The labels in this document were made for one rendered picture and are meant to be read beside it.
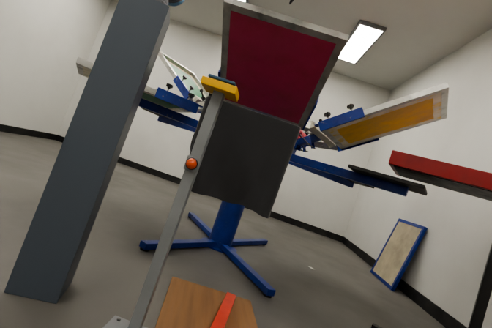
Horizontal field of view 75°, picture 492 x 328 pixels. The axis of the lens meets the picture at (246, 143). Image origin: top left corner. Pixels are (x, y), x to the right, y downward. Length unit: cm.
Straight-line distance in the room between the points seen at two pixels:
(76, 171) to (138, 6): 67
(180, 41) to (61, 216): 565
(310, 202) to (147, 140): 332
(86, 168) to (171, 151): 498
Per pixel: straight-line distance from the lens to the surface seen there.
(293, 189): 609
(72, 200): 136
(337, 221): 629
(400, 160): 216
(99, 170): 132
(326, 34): 154
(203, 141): 114
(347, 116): 221
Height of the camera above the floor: 70
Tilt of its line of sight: 4 degrees up
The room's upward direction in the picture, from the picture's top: 19 degrees clockwise
